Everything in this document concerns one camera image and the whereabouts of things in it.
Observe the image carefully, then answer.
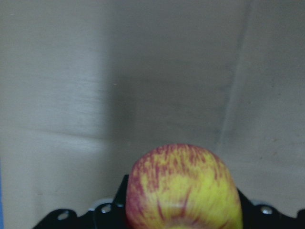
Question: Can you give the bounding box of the yellow-red striped apple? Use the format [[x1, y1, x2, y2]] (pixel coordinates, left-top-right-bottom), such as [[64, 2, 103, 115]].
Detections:
[[125, 144, 244, 229]]

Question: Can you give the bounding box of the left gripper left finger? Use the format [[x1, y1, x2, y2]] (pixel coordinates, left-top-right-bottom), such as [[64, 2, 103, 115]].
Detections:
[[34, 175, 129, 229]]

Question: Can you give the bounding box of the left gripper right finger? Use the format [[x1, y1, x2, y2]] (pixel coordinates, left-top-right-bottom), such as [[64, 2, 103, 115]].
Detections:
[[238, 190, 305, 229]]

